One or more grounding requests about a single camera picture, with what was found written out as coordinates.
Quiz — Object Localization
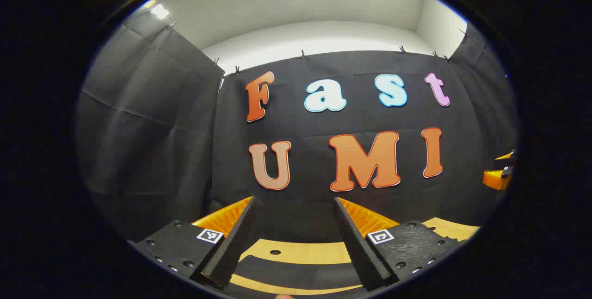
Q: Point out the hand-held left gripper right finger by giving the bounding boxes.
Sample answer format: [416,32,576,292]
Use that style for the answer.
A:
[332,196,469,293]

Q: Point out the ceiling light panel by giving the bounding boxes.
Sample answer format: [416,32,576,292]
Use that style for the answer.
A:
[150,3,171,21]

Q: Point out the dark denim jeans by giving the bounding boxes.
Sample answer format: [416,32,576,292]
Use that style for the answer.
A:
[230,254,367,290]

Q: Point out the black backdrop cloth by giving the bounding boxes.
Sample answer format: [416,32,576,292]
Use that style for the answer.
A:
[74,21,518,244]

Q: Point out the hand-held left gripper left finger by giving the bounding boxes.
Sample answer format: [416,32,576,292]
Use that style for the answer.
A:
[127,196,258,289]

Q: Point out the row of small cloth clips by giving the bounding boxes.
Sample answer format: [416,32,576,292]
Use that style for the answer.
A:
[166,21,469,75]

